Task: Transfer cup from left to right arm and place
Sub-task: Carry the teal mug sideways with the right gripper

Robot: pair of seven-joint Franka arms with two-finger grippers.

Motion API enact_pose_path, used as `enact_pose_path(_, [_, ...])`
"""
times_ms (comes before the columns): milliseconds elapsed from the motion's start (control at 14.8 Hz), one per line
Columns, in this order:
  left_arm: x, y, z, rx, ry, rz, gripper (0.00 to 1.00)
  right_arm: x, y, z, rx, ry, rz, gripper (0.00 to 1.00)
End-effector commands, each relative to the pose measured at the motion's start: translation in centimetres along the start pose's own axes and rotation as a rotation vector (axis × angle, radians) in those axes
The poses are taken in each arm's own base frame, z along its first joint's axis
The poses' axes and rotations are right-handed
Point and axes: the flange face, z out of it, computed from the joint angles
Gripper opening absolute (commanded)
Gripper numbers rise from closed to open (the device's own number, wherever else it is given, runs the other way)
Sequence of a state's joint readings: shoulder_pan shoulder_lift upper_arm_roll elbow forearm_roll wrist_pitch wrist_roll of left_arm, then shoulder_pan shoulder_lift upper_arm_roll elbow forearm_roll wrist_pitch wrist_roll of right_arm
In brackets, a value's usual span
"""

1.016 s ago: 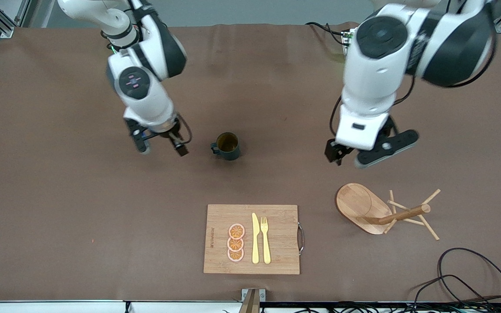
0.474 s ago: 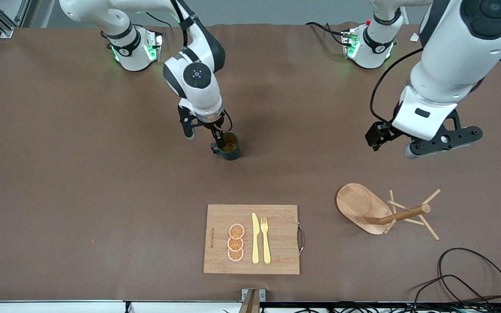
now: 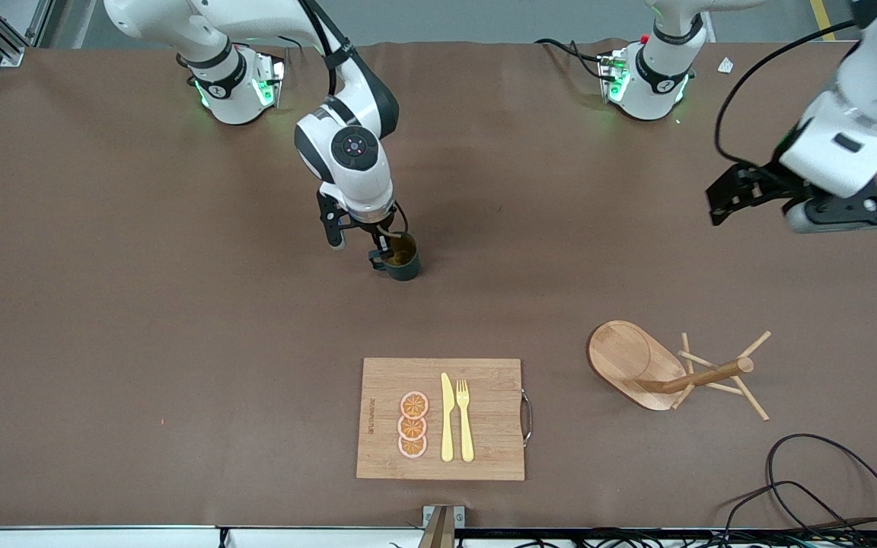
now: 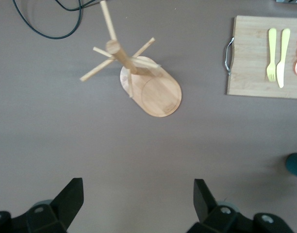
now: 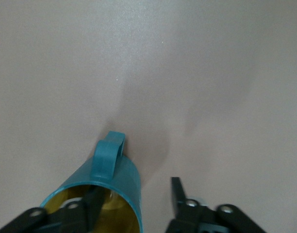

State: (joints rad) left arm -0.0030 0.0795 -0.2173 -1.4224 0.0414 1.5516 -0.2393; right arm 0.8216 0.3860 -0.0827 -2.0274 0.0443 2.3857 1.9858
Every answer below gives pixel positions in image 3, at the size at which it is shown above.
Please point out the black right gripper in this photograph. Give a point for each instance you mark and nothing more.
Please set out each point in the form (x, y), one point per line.
(374, 228)

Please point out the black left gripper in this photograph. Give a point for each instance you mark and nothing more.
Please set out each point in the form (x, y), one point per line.
(770, 183)

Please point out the dark green ribbed cup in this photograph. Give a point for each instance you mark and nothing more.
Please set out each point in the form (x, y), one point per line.
(406, 266)

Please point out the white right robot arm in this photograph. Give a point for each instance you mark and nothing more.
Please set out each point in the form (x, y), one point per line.
(355, 175)

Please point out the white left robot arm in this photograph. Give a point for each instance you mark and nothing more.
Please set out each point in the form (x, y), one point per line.
(849, 114)

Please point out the small white paper scrap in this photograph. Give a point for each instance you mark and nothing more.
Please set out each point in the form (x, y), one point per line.
(725, 65)

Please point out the orange slice toy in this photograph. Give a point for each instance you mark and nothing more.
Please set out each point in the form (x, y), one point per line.
(411, 428)

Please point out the yellow plastic knife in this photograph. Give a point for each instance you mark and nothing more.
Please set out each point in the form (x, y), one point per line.
(447, 426)

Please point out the wooden mug tree stand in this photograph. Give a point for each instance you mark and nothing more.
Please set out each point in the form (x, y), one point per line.
(621, 358)

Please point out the yellow plastic fork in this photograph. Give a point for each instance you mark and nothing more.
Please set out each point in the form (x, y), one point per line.
(466, 434)

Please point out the brown table cover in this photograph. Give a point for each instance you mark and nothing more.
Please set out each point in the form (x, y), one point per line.
(180, 342)

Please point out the bamboo cutting board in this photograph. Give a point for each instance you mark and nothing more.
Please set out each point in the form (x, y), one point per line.
(484, 449)

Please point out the metal table bracket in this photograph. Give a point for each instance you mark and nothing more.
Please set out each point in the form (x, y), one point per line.
(443, 521)

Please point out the white table edge rail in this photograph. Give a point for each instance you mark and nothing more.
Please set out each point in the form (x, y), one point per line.
(103, 537)

